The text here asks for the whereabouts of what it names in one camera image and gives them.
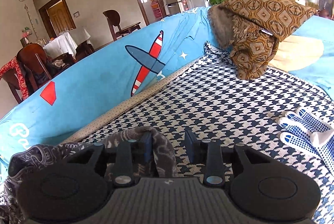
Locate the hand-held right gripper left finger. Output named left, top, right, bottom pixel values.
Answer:
left=65, top=131, right=153, bottom=187

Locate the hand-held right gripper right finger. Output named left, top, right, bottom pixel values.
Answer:
left=184, top=129, right=264, bottom=187

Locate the grey doodle-print fleece jacket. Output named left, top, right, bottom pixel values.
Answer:
left=0, top=126, right=179, bottom=224

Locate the houndstooth sofa seat cover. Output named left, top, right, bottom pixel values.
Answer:
left=0, top=41, right=334, bottom=224

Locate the blue cartoon-print sofa cover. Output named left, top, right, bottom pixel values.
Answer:
left=0, top=6, right=334, bottom=177

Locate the white blue-dotted work glove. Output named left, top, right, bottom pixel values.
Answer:
left=280, top=131, right=334, bottom=175
left=278, top=106, right=334, bottom=141

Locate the round-back wooden chair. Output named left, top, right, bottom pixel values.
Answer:
left=103, top=9, right=141, bottom=42

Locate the dining table with white tablecloth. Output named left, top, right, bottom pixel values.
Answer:
left=43, top=27, right=92, bottom=60

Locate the pink storage rack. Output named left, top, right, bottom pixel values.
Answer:
left=151, top=1, right=162, bottom=18

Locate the brown patterned blanket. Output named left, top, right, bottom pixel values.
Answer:
left=207, top=0, right=317, bottom=81

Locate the dark wooden dining chair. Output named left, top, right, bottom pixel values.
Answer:
left=5, top=43, right=53, bottom=104

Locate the red floral cloth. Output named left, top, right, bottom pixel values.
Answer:
left=0, top=57, right=30, bottom=100

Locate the wooden door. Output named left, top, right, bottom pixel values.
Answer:
left=39, top=0, right=76, bottom=38

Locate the wall growth chart sticker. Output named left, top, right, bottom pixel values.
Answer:
left=25, top=5, right=35, bottom=31

